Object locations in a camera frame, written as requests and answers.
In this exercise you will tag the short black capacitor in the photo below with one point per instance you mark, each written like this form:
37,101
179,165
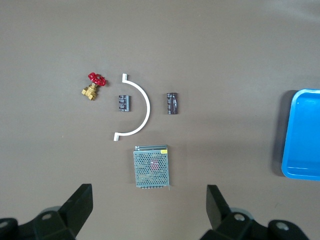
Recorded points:
124,103

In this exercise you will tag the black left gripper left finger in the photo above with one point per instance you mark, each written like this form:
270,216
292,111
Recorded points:
72,215

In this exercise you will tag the long brown capacitor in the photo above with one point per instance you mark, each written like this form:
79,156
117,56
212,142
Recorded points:
172,103

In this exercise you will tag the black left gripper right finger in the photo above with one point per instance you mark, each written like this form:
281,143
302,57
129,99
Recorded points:
220,220

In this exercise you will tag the white curved bracket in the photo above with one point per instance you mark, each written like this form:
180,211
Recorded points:
147,110

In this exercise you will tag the blue plastic tray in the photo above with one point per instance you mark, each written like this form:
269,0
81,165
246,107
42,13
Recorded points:
302,137

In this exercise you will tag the metal mesh power supply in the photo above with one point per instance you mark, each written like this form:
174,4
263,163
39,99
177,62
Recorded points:
152,166

